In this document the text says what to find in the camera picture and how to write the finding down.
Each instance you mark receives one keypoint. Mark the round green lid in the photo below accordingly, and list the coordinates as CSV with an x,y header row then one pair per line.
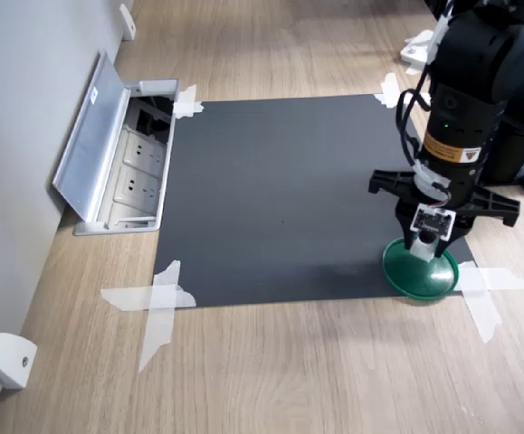
x,y
429,280

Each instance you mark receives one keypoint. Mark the white tape strip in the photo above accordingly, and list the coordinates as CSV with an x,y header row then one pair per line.
x,y
389,88
483,312
187,97
130,298
501,279
157,330
386,100
189,110

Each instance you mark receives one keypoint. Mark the dark grey mat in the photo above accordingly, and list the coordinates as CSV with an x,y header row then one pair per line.
x,y
288,194

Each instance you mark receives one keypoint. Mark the grey partition panel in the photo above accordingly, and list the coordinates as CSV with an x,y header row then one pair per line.
x,y
12,135

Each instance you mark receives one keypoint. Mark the small camera with circuit board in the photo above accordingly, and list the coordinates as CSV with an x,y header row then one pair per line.
x,y
433,220

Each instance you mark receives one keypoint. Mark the white taped stand bracket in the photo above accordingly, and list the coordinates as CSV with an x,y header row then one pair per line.
x,y
413,53

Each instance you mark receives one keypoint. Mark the silver hinged duct lid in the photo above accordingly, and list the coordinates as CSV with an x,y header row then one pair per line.
x,y
89,144

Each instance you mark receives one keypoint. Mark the white partition foot bracket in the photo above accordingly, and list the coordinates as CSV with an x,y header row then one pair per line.
x,y
10,359
127,20

